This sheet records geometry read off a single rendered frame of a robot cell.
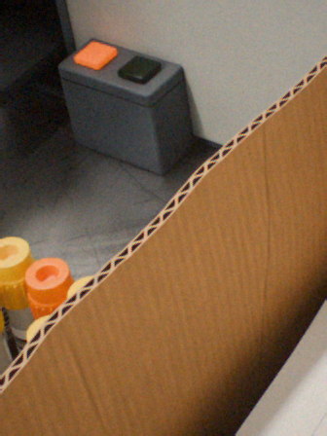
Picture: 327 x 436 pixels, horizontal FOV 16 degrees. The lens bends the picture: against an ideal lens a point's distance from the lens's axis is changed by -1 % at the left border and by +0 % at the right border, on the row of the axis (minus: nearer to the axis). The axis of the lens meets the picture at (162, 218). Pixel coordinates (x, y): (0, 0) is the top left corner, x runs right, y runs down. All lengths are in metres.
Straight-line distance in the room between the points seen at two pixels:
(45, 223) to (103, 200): 0.03
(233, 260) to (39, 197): 0.23
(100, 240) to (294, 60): 0.13
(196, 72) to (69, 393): 0.27
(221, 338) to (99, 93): 0.22
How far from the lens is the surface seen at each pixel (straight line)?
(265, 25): 0.53
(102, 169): 0.60
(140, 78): 0.57
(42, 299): 0.38
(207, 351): 0.39
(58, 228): 0.58
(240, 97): 0.57
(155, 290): 0.35
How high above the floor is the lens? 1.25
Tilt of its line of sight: 41 degrees down
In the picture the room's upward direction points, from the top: 10 degrees counter-clockwise
